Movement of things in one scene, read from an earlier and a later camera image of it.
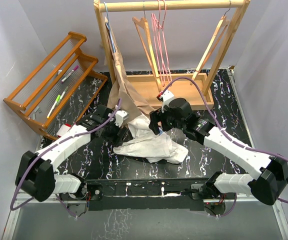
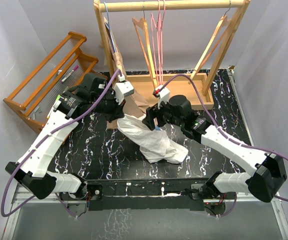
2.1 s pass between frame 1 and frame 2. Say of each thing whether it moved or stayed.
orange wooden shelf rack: stayed
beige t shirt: moved
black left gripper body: moved
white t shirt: moved
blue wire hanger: stayed
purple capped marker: stayed
